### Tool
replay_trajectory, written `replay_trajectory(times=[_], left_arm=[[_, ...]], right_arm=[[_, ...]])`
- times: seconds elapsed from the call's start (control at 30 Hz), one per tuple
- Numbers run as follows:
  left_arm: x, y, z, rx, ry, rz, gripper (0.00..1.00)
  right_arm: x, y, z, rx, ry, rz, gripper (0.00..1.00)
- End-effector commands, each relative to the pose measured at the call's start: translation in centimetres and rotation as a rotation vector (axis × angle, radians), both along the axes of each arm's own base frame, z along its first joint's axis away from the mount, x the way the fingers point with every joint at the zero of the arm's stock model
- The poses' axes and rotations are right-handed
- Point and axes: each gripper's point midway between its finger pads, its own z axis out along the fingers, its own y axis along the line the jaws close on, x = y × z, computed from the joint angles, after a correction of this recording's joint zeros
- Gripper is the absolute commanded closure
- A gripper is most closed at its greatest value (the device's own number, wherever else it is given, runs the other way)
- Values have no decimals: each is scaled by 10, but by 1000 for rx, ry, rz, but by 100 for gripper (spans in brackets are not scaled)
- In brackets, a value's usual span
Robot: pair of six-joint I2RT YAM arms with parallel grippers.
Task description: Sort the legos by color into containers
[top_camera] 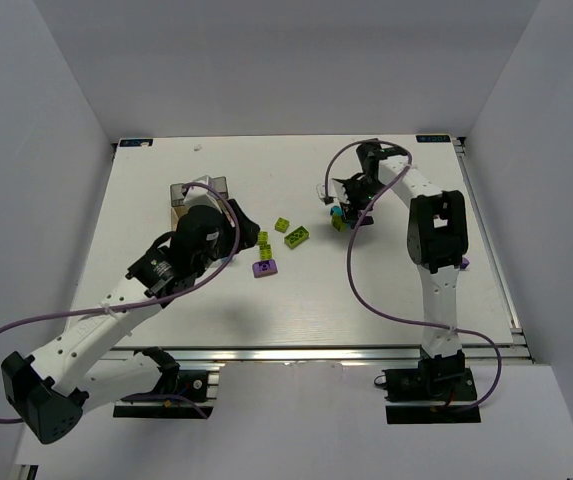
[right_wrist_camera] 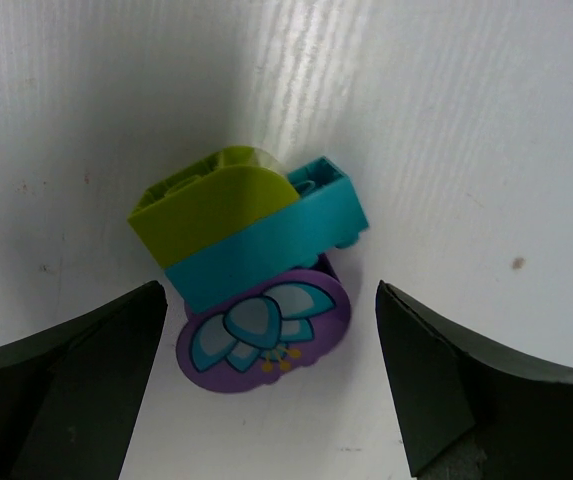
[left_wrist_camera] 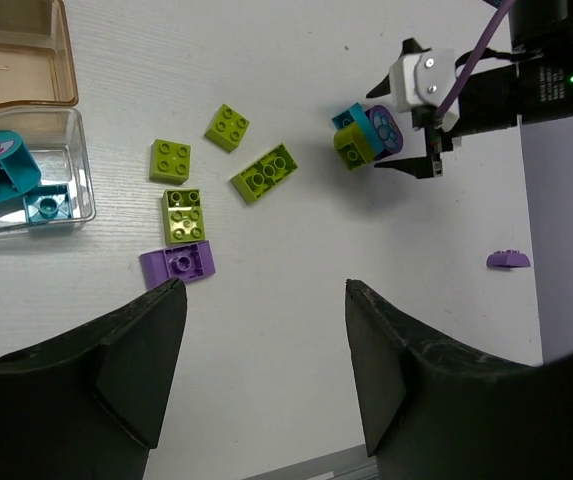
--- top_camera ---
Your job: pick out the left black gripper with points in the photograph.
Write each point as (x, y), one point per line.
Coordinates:
(241, 225)

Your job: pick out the purple sloped lego brick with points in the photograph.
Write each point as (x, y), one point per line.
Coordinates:
(264, 268)

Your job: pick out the right blue table sticker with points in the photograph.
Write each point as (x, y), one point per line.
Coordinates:
(433, 138)

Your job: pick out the green tall lego brick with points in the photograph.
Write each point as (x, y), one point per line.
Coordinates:
(337, 222)

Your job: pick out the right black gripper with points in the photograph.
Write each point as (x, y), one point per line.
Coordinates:
(354, 201)

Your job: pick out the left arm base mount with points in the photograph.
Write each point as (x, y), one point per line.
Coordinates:
(179, 394)

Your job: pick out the left blue table sticker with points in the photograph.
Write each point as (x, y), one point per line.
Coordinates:
(135, 143)

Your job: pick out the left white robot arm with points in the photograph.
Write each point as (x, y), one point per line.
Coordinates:
(54, 386)

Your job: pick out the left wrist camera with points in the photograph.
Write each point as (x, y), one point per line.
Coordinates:
(204, 213)

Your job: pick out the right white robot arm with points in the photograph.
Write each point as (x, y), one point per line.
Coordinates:
(437, 236)

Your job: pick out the green large lego brick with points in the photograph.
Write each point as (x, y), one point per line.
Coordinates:
(296, 237)

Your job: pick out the green lego brick upper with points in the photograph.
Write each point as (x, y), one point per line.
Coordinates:
(262, 238)

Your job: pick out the green small lego brick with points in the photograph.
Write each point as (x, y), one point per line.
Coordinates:
(282, 225)

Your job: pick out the grey smoked plastic bin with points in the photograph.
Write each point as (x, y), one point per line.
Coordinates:
(180, 195)

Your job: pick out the teal lego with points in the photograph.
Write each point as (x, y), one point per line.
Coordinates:
(335, 210)

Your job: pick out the green lego brick lower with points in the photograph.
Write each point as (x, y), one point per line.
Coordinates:
(265, 252)

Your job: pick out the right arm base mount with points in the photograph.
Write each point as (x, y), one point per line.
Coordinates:
(409, 401)

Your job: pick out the blue table sticker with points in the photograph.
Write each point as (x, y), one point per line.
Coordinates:
(433, 138)
(135, 143)

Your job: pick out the amber plastic bin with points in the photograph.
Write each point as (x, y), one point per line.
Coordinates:
(176, 214)

